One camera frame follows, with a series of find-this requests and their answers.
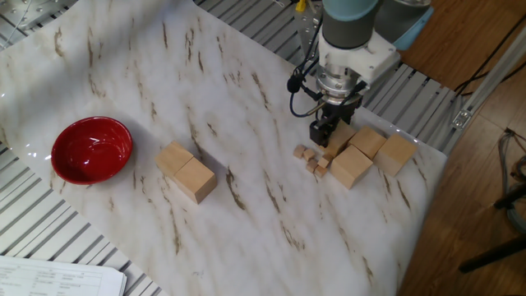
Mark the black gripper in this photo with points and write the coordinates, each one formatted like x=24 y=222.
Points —
x=343 y=110

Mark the large wooden cube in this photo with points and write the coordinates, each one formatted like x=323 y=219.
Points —
x=172 y=158
x=350 y=166
x=195 y=181
x=341 y=140
x=367 y=141
x=394 y=155

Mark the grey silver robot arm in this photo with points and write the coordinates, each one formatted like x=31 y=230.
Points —
x=349 y=24

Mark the white printed paper stack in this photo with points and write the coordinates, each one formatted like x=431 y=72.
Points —
x=53 y=277

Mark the small wooden cube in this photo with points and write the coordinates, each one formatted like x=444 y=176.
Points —
x=308 y=155
x=320 y=171
x=312 y=165
x=324 y=161
x=298 y=151

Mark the yellow plastic piece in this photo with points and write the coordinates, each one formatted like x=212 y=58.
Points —
x=301 y=5

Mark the white marble pattern board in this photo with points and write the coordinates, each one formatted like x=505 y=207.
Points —
x=246 y=226

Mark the black stand legs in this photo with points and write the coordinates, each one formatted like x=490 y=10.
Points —
x=493 y=255

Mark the red glossy bowl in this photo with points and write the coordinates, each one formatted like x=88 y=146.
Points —
x=91 y=150

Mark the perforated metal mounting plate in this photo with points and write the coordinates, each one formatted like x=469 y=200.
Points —
x=33 y=12

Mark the white wrist mount housing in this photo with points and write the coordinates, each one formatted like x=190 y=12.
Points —
x=370 y=59

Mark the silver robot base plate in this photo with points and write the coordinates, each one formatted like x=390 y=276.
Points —
x=308 y=29

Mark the aluminium frame rail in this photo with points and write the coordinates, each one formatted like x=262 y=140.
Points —
x=489 y=82

